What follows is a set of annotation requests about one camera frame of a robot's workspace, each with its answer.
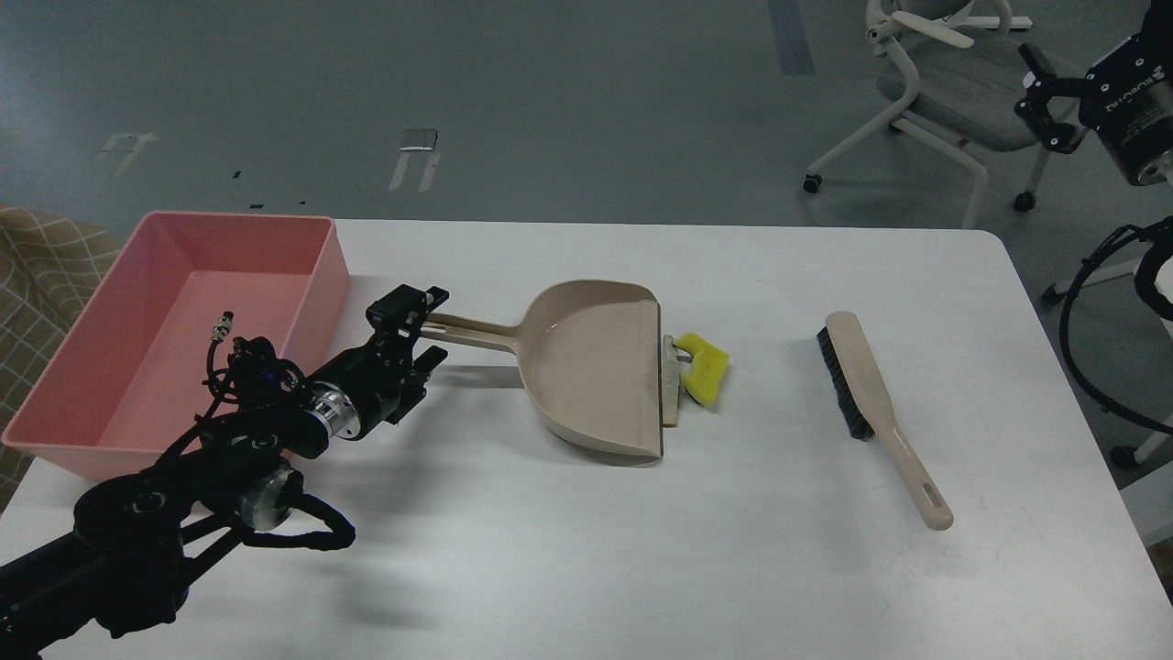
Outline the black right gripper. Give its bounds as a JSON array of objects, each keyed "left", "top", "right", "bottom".
[{"left": 1013, "top": 23, "right": 1172, "bottom": 188}]

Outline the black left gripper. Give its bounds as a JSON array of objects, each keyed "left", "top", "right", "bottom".
[{"left": 307, "top": 285, "right": 450, "bottom": 438}]

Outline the beige plastic dustpan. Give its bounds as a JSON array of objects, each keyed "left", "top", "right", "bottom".
[{"left": 422, "top": 280, "right": 663, "bottom": 460}]

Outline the white bread slice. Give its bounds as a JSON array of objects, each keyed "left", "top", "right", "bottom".
[{"left": 662, "top": 334, "right": 682, "bottom": 429}]

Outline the yellow sponge piece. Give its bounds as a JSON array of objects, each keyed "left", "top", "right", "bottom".
[{"left": 672, "top": 333, "right": 730, "bottom": 409}]

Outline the beige hand brush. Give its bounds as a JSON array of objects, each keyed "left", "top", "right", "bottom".
[{"left": 816, "top": 312, "right": 955, "bottom": 532}]

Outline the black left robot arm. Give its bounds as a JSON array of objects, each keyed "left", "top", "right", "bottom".
[{"left": 4, "top": 285, "right": 448, "bottom": 659}]

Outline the pink plastic bin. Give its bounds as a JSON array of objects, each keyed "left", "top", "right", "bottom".
[{"left": 4, "top": 212, "right": 350, "bottom": 481}]

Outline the grey white office chair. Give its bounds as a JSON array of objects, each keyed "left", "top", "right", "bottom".
[{"left": 804, "top": 1, "right": 1050, "bottom": 229}]

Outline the beige checkered cloth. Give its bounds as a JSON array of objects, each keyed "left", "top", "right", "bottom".
[{"left": 0, "top": 206, "right": 126, "bottom": 510}]

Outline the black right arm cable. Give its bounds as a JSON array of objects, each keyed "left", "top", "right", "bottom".
[{"left": 1058, "top": 225, "right": 1173, "bottom": 436}]

